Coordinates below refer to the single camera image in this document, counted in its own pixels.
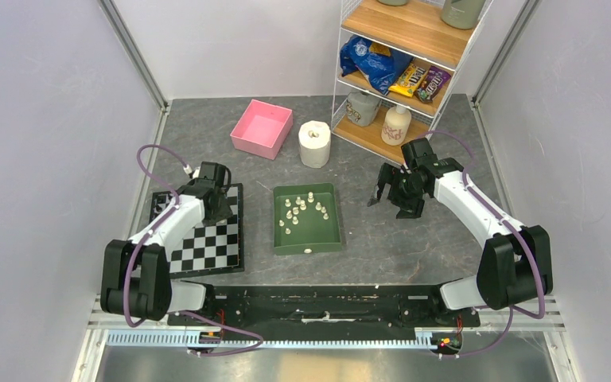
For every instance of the grey jug on shelf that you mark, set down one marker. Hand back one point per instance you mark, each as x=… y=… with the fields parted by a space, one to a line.
x=361 y=108

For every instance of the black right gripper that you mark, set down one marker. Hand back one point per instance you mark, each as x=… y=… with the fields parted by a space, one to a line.
x=410 y=208

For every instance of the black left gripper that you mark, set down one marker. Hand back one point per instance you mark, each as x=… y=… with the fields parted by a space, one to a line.
x=224 y=212

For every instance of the white wire wooden shelf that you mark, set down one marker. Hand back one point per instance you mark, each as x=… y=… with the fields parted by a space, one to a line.
x=412 y=27

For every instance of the white toilet paper roll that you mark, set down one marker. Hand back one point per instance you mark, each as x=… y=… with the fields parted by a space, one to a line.
x=314 y=143

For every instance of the cream soap bottle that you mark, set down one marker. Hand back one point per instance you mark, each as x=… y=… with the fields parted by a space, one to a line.
x=395 y=125

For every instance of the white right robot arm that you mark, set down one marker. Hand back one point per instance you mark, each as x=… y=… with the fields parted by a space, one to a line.
x=515 y=264

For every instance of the green plastic tray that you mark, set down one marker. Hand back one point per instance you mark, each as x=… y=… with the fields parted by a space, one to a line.
x=299 y=225

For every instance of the yellow candy bag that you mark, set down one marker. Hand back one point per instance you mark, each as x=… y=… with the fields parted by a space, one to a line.
x=408 y=82

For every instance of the grey green top bottle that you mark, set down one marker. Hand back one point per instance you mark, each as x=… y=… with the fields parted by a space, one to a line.
x=462 y=14

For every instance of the pink plastic box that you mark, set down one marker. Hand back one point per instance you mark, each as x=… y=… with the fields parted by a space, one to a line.
x=262 y=129

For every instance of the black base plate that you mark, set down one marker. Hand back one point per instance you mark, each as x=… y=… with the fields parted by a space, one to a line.
x=335 y=313

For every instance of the brown candy bag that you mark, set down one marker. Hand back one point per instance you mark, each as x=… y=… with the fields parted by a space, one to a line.
x=432 y=84

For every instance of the blue plastic bag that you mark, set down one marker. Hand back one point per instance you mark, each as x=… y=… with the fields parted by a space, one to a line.
x=380 y=65

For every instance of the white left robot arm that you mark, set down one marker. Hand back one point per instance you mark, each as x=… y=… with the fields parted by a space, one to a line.
x=135 y=281

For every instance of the black white chessboard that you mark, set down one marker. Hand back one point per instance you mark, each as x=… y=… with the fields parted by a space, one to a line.
x=211 y=250

